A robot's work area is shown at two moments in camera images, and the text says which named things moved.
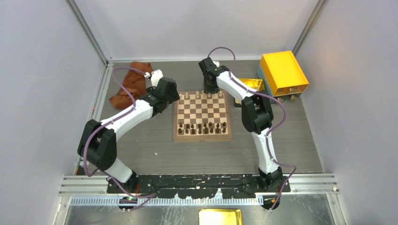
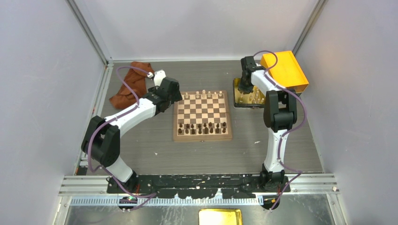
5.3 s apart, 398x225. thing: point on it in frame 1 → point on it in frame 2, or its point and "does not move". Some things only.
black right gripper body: x=209 y=88 → x=244 y=86
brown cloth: x=135 y=83 does not move
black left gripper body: x=172 y=98 does not move
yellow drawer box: x=282 y=76 does not move
